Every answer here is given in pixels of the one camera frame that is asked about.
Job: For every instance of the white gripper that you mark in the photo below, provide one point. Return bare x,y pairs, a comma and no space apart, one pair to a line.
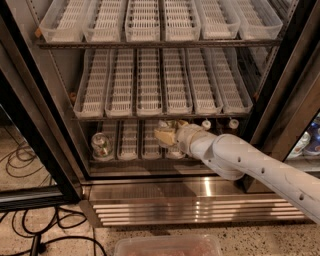
185,134

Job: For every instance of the green 7up can front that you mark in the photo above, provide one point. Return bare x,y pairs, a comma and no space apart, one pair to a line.
167,125

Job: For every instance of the green 7up can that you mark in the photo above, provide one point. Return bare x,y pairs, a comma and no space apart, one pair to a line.
102,148
167,125

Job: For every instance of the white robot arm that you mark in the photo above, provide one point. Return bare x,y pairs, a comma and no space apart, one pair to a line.
232,158

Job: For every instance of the bottom shelf tray four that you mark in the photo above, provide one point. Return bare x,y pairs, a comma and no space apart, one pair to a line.
173,152

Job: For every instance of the shelf tray four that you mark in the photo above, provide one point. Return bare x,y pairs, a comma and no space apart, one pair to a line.
173,152
181,20
178,96

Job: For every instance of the bottom shelf tray three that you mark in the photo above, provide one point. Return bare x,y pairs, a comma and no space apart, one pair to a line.
150,147

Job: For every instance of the shelf tray three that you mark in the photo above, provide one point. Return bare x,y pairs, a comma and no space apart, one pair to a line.
149,95
150,147
142,22

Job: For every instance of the middle shelf tray four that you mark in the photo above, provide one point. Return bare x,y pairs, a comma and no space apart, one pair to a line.
178,96

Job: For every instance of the middle shelf tray three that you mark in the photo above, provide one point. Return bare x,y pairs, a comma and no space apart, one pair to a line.
149,95

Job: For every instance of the middle shelf tray five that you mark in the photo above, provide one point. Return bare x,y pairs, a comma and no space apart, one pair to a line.
206,97

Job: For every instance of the shelf tray five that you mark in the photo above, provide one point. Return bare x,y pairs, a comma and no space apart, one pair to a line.
206,97
218,18

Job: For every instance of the bottom shelf tray two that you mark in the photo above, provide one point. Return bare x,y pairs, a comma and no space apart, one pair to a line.
127,148

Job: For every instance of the shelf tray two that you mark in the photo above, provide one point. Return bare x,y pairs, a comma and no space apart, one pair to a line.
119,99
127,148
104,21

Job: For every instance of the middle shelf tray six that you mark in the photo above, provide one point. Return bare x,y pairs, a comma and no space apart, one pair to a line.
235,97

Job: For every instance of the shelf tray six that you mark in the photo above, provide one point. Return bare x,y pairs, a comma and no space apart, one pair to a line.
258,20
235,97

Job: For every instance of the middle shelf tray two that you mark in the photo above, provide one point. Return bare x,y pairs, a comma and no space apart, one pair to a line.
119,99

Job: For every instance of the green 7up can rear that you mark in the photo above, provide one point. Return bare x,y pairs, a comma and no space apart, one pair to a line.
102,148

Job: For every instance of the stainless steel fridge cabinet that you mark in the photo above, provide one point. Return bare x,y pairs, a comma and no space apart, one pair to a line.
139,191

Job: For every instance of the middle shelf tray one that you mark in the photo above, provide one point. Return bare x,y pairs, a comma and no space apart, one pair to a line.
92,89

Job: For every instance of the shelf tray one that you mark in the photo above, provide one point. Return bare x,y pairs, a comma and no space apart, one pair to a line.
92,89
63,21

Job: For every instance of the top shelf tray four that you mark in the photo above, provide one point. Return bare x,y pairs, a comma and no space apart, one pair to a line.
181,20

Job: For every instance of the right glass fridge door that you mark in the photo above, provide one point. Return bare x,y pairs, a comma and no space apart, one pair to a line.
283,79

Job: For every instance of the top shelf tray three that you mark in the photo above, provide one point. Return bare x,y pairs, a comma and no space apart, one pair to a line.
142,22

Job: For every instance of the top shelf tray five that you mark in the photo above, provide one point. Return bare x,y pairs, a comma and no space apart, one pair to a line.
218,18

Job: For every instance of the top shelf tray two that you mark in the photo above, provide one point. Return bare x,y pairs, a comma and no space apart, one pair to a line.
104,21

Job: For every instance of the white can behind glass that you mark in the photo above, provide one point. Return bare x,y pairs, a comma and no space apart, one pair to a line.
300,145

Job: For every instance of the top shelf tray six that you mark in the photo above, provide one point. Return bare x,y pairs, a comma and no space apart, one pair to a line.
258,20

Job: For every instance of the blue can behind glass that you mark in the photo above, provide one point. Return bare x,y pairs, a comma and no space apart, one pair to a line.
313,148

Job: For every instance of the open left fridge door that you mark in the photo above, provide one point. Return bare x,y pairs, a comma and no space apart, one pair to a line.
20,107

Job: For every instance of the top shelf tray one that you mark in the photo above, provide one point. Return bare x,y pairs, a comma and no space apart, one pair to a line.
63,21

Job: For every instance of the left tea bottle white cap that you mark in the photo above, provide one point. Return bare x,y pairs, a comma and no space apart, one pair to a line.
206,124

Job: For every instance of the tea bottle white cap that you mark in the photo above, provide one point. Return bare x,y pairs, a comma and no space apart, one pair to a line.
206,124
233,124

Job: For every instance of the right tea bottle white cap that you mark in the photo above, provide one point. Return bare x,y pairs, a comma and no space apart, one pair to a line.
233,124

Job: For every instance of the clear plastic bin on floor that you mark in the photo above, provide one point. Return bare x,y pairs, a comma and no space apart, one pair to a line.
169,245

